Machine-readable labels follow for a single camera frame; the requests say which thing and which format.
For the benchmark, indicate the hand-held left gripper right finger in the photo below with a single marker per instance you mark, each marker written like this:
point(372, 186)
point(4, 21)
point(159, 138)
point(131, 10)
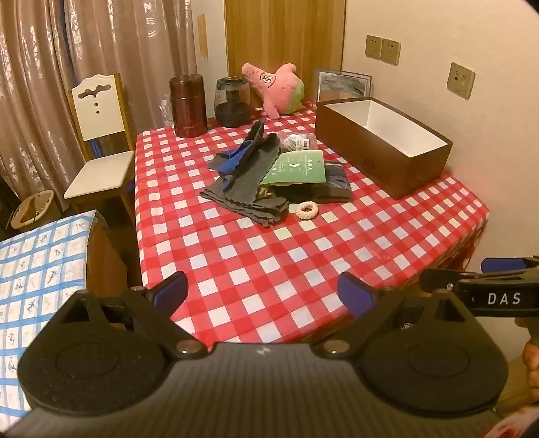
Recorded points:
point(356, 295)

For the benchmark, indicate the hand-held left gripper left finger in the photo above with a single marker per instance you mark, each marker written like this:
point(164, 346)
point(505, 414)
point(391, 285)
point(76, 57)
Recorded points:
point(170, 291)

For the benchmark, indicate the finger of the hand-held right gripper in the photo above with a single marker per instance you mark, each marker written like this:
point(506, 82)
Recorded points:
point(440, 280)
point(503, 264)

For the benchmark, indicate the white scrunchie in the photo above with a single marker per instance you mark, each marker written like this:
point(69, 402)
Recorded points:
point(300, 210)

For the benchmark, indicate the brown box with white inside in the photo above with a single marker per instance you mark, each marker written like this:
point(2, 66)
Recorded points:
point(379, 164)

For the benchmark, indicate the large grey cloth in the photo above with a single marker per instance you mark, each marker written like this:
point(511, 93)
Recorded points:
point(252, 181)

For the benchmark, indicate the green scouring sponge pack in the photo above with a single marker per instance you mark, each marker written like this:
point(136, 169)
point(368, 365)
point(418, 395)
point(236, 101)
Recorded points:
point(299, 168)

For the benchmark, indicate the clear bag of cotton swabs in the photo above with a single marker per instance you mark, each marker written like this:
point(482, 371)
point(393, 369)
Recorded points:
point(301, 142)

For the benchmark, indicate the dark grey cloth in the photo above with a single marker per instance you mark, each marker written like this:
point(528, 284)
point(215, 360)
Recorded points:
point(255, 132)

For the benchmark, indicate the person's right hand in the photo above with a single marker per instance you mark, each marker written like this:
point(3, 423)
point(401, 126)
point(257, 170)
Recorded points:
point(529, 358)

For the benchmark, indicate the wooden cabinet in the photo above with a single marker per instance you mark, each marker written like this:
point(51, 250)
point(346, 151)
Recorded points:
point(110, 261)

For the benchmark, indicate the red checkered tablecloth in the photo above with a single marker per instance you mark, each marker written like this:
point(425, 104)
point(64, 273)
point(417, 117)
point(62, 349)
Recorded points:
point(252, 261)

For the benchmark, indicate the blue checkered cloth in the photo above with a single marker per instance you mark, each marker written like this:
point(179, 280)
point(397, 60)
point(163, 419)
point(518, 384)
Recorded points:
point(38, 273)

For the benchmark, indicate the white wooden chair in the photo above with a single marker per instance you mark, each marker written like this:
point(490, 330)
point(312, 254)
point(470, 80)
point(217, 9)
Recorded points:
point(101, 168)

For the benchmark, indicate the woven basket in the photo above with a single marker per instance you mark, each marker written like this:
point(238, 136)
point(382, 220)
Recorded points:
point(31, 210)

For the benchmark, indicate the brown cylindrical canister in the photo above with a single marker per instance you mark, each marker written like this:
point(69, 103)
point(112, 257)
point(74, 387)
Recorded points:
point(187, 109)

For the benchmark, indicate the glass jar with dark base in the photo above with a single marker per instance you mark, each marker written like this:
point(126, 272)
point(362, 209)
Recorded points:
point(231, 107)

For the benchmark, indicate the framed picture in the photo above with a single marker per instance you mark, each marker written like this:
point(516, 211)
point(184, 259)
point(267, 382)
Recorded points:
point(341, 84)

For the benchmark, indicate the pink starfish plush toy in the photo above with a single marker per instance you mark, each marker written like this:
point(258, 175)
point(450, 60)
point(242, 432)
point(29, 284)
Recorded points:
point(278, 90)

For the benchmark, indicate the beige patterned curtain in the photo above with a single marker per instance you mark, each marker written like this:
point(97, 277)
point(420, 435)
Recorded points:
point(42, 63)

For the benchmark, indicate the wooden door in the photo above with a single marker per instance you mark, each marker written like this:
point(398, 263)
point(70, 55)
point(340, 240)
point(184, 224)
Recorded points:
point(286, 33)

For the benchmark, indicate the large beige wall socket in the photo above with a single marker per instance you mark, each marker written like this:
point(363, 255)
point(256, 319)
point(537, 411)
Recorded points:
point(461, 81)

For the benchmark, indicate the small beige wall socket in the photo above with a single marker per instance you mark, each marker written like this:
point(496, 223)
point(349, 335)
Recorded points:
point(390, 51)
point(373, 46)

